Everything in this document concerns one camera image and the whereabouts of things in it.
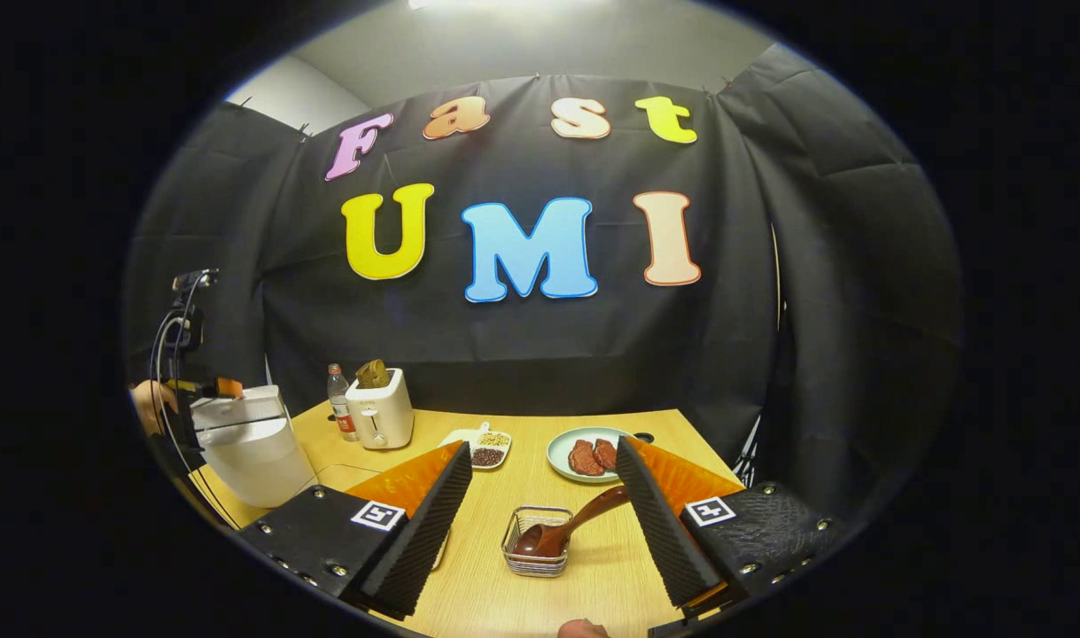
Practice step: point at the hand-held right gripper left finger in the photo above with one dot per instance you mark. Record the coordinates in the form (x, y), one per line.
(433, 523)

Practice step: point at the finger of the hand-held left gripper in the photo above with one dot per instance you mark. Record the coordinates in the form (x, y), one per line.
(225, 388)

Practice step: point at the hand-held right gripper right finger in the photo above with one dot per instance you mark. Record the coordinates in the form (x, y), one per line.
(655, 523)

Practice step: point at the white rice cooker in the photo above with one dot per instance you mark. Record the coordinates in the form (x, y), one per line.
(256, 452)

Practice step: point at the brown wooden spoon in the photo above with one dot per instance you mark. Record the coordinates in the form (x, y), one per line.
(584, 518)

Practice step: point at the red meat slice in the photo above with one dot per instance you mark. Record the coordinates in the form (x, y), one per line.
(584, 459)
(606, 454)

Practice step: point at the white sectioned bean dish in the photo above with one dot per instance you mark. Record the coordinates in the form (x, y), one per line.
(486, 452)

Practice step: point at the pale green plate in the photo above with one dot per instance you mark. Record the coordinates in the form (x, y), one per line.
(559, 456)

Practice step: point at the white toaster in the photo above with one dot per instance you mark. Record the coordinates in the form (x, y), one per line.
(382, 416)

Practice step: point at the clear water bottle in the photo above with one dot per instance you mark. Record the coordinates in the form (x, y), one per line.
(343, 408)

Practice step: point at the ceiling light panel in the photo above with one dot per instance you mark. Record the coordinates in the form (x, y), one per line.
(504, 3)

